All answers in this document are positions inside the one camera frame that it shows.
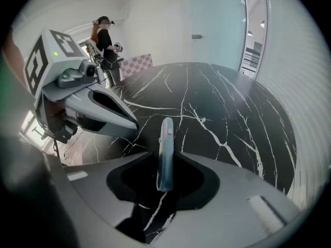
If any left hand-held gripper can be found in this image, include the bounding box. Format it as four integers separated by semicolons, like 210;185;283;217
24;27;101;144

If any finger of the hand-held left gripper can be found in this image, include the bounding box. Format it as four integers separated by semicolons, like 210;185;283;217
66;94;140;138
87;87;138;124

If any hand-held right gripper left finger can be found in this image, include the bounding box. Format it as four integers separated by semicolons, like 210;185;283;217
62;151;156;244

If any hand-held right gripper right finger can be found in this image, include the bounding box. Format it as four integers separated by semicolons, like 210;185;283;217
152;151;308;248

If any person's left forearm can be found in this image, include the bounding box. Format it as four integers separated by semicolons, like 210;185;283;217
1;28;28;92

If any black marble round table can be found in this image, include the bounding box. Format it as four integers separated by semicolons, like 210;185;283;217
82;62;298;245

